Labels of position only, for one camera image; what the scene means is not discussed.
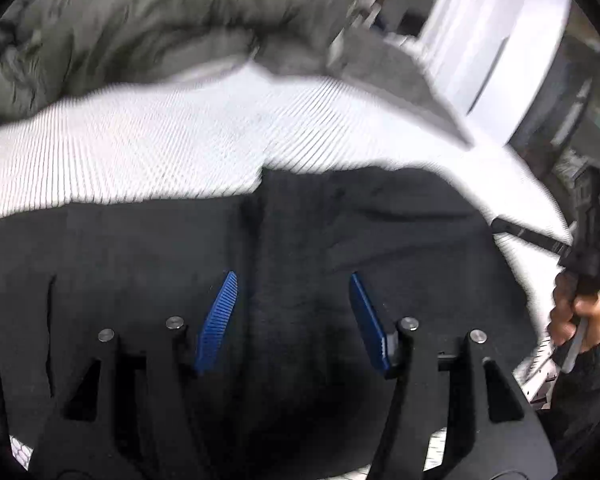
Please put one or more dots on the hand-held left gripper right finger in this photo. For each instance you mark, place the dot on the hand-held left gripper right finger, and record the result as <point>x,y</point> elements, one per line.
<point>367,325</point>

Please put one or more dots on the person's right forearm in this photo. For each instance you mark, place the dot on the person's right forearm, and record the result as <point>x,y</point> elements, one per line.
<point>580,400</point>

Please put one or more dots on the geometric patterned cloth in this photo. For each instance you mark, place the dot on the geometric patterned cloth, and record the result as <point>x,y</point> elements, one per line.
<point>540,380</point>

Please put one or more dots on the person's right hand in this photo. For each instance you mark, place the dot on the person's right hand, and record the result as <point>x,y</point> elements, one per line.
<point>562,317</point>

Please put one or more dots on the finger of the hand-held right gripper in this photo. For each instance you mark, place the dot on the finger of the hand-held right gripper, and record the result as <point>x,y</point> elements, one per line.
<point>530,237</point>

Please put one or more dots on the black pants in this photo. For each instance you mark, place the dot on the black pants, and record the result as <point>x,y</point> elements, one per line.
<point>290,240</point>

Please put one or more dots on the white cabinet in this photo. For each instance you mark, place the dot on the white cabinet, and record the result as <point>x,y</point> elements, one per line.
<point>480,35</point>

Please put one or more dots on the grey puffer jacket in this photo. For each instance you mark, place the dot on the grey puffer jacket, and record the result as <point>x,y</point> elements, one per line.
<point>155,20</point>

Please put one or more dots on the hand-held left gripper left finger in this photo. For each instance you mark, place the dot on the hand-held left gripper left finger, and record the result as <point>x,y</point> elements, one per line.
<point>217,325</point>

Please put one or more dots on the dark furniture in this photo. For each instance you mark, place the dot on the dark furniture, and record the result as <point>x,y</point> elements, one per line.
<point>570,100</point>

